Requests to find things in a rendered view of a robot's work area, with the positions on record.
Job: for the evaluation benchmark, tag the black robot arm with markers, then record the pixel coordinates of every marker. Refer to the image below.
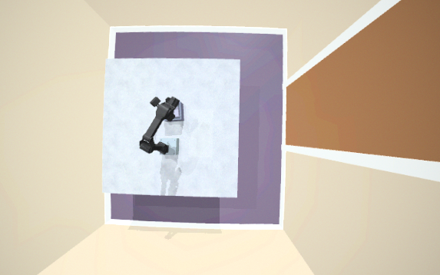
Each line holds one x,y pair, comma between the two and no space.
164,111

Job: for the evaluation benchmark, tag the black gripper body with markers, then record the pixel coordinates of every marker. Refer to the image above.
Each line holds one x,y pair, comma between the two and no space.
155,102

